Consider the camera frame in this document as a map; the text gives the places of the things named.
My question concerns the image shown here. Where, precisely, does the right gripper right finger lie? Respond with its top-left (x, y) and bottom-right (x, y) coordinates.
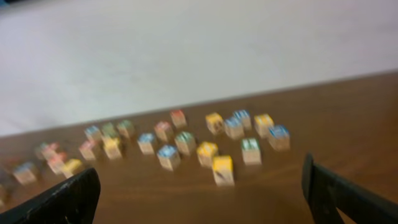
top-left (302, 153), bottom-right (397, 223)

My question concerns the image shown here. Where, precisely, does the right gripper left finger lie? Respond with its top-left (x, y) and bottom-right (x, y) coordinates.
top-left (1, 168), bottom-right (101, 224)

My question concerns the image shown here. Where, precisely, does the yellow C block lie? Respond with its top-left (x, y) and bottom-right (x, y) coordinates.
top-left (62, 159), bottom-right (84, 179)

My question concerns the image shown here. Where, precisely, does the red U block upper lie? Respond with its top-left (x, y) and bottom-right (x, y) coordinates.
top-left (47, 152), bottom-right (67, 175)

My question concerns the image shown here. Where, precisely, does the red I block left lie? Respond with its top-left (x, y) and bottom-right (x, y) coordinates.
top-left (79, 140), bottom-right (100, 161)

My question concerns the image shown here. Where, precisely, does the red i block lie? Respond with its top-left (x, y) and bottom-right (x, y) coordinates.
top-left (79, 140), bottom-right (100, 161)
top-left (154, 121), bottom-right (174, 142)

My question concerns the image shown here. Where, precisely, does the red Y block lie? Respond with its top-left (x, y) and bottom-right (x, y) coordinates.
top-left (41, 142), bottom-right (60, 161)

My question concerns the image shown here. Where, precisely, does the blue P block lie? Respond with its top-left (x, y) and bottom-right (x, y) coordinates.
top-left (12, 162), bottom-right (39, 185)

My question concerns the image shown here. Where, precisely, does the green F block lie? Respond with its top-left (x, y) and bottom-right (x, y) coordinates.
top-left (34, 142), bottom-right (48, 161)

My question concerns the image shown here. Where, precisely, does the yellow block centre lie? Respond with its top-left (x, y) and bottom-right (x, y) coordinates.
top-left (103, 138), bottom-right (123, 159)

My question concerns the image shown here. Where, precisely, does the blue D block lower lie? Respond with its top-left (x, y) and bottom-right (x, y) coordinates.
top-left (269, 124), bottom-right (290, 151)

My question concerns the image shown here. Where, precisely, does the blue d block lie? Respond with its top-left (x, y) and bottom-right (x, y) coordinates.
top-left (269, 124), bottom-right (290, 151)
top-left (233, 110), bottom-right (252, 130)

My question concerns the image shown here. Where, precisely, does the blue X block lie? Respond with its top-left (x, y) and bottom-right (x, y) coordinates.
top-left (85, 126), bottom-right (101, 142)

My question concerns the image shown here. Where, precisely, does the green N block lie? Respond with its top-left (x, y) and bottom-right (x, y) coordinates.
top-left (101, 123), bottom-right (119, 139)

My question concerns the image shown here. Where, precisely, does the green L block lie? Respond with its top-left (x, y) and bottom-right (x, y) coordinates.
top-left (241, 138), bottom-right (262, 165)

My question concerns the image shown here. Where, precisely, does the green B block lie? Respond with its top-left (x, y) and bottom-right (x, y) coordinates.
top-left (117, 119), bottom-right (135, 138)

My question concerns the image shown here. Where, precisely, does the yellow block far right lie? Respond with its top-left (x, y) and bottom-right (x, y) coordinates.
top-left (254, 114), bottom-right (274, 138)

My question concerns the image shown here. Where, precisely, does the blue L block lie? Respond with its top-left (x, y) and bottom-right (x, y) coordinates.
top-left (137, 133), bottom-right (157, 154)

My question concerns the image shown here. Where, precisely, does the yellow block right lower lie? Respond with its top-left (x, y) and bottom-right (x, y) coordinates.
top-left (212, 156), bottom-right (234, 186)

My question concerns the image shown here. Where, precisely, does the blue 2 block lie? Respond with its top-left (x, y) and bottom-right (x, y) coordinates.
top-left (157, 145), bottom-right (181, 171)

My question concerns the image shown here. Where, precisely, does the blue S block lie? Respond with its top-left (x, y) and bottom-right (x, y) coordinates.
top-left (224, 117), bottom-right (244, 139)

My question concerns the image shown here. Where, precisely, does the blue D block upper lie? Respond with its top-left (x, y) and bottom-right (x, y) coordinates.
top-left (233, 110), bottom-right (252, 130)

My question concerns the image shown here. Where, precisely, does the red I block right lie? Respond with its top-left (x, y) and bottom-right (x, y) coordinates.
top-left (154, 121), bottom-right (174, 142)

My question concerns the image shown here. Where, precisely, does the green Z block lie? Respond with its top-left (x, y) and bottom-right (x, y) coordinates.
top-left (175, 131), bottom-right (197, 156)

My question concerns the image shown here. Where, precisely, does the red M block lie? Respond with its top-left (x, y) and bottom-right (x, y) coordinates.
top-left (170, 110), bottom-right (187, 128)

